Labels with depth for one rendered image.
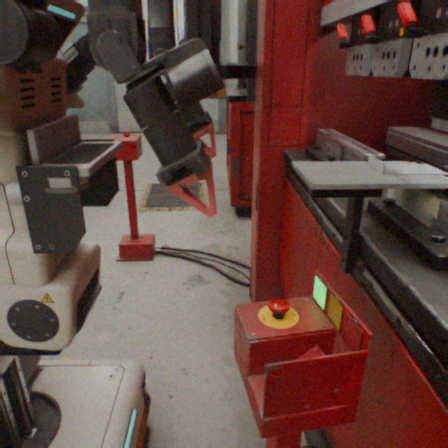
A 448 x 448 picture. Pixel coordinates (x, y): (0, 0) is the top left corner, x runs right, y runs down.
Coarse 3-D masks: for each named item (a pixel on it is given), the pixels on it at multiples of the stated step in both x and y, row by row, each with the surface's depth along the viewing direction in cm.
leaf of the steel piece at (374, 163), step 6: (372, 156) 79; (372, 162) 79; (378, 162) 76; (372, 168) 79; (378, 168) 76; (384, 168) 74; (390, 168) 78; (396, 168) 78; (402, 168) 78; (408, 168) 78; (414, 168) 78; (420, 168) 78; (420, 174) 74; (426, 174) 74; (432, 174) 74
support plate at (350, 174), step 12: (300, 168) 79; (312, 168) 79; (324, 168) 79; (336, 168) 79; (348, 168) 79; (360, 168) 79; (312, 180) 70; (324, 180) 70; (336, 180) 71; (348, 180) 71; (360, 180) 71; (372, 180) 71; (384, 180) 71; (396, 180) 71; (408, 180) 71; (420, 180) 71; (432, 180) 71; (444, 180) 71
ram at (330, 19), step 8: (328, 0) 132; (360, 0) 104; (368, 0) 99; (376, 0) 94; (384, 0) 90; (344, 8) 117; (352, 8) 110; (360, 8) 104; (328, 16) 132; (336, 16) 124; (344, 16) 117; (352, 16) 115; (328, 24) 135; (336, 24) 135; (344, 24) 134
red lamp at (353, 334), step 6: (348, 318) 60; (348, 324) 60; (354, 324) 58; (348, 330) 60; (354, 330) 58; (360, 330) 57; (348, 336) 61; (354, 336) 59; (360, 336) 57; (348, 342) 61; (354, 342) 59; (360, 342) 57; (354, 348) 59
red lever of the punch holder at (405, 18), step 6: (402, 6) 74; (408, 6) 74; (402, 12) 74; (408, 12) 73; (402, 18) 74; (408, 18) 73; (414, 18) 73; (408, 24) 73; (414, 24) 72; (408, 30) 71; (414, 30) 71; (420, 30) 71; (408, 36) 72; (414, 36) 72; (420, 36) 72
